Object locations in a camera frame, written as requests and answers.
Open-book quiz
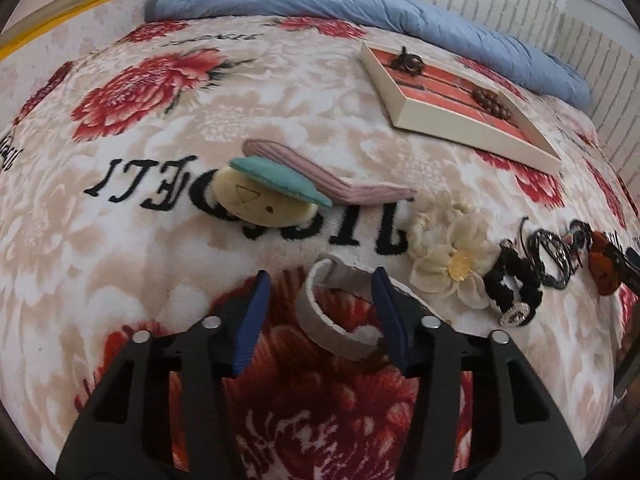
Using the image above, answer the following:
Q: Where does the black scrunchie with silver ring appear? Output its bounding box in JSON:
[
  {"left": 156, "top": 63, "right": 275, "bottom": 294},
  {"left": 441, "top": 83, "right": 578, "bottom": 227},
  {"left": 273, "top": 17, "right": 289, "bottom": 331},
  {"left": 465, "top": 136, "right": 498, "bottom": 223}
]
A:
[{"left": 482, "top": 240, "right": 546, "bottom": 328}]

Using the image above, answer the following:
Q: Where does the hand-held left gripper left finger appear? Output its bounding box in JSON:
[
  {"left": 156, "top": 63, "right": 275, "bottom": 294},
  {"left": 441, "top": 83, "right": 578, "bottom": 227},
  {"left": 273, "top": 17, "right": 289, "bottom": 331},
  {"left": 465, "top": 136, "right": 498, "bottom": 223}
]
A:
[{"left": 55, "top": 270, "right": 273, "bottom": 480}]

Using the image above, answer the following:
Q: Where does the rust red scrunchie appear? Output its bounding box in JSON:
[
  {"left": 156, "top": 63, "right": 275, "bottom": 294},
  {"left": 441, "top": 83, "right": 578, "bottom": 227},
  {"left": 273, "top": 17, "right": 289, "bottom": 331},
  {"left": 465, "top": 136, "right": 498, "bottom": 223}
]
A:
[{"left": 586, "top": 232, "right": 640, "bottom": 297}]

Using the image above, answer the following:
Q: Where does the cream flower scrunchie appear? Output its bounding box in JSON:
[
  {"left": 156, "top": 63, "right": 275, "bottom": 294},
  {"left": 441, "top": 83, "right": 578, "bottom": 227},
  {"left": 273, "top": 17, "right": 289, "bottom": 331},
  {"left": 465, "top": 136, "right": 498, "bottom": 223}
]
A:
[{"left": 407, "top": 191, "right": 501, "bottom": 310}]

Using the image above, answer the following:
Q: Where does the white tray with red lining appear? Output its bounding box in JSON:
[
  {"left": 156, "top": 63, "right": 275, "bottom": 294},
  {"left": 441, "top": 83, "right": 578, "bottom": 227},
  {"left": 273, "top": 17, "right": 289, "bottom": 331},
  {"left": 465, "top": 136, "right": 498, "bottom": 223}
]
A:
[{"left": 360, "top": 40, "right": 563, "bottom": 175}]

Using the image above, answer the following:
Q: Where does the multicoloured hair tie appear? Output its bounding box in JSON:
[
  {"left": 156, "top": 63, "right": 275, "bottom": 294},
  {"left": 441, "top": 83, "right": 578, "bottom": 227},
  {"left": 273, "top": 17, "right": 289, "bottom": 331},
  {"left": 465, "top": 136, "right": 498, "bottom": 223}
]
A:
[{"left": 564, "top": 224, "right": 595, "bottom": 253}]

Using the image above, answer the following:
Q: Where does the blue rolled quilt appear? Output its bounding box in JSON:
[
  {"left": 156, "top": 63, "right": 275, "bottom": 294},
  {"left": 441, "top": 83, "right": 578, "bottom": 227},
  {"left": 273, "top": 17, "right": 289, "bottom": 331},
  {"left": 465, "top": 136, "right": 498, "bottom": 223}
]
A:
[{"left": 147, "top": 0, "right": 593, "bottom": 110}]

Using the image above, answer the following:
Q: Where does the black bow hair tie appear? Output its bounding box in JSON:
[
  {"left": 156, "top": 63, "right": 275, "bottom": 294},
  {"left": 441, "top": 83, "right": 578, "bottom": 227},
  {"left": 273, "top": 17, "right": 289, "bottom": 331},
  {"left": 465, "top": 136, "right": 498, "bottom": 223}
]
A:
[{"left": 390, "top": 46, "right": 426, "bottom": 77}]

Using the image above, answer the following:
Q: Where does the black patterned hair tie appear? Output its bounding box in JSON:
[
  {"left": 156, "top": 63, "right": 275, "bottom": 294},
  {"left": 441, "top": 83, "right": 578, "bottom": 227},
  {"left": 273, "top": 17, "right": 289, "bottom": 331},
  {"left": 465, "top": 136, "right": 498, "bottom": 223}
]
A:
[{"left": 520, "top": 217, "right": 586, "bottom": 291}]

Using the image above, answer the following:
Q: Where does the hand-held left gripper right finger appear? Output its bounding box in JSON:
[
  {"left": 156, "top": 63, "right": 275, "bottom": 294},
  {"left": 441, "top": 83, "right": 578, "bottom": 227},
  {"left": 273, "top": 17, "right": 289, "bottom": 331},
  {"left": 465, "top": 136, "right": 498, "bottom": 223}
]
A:
[{"left": 371, "top": 266, "right": 586, "bottom": 480}]

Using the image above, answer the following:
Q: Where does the floral printed blanket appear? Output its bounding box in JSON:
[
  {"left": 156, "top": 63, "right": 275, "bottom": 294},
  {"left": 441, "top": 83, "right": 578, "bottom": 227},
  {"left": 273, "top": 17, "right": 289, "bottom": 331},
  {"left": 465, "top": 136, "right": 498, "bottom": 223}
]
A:
[{"left": 0, "top": 15, "right": 640, "bottom": 480}]

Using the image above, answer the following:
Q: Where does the brown bead bracelet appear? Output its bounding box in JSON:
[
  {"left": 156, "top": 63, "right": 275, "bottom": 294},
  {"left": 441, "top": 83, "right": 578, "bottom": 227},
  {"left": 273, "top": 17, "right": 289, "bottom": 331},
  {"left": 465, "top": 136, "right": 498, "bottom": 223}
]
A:
[{"left": 472, "top": 86, "right": 512, "bottom": 121}]

